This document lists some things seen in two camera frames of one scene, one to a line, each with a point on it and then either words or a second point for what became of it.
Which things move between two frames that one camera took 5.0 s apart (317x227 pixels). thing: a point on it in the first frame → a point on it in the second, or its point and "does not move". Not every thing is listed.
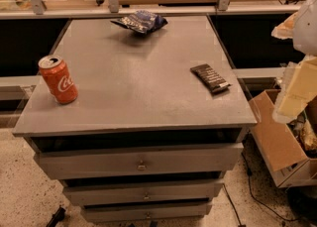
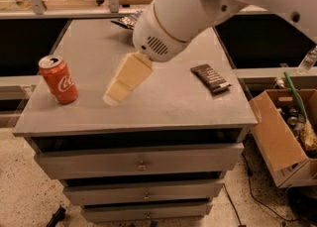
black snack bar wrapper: [211, 78] does not move
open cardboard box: [289, 149] does not move
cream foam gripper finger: [298, 88] → [135, 69]
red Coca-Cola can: [57, 79] does not move
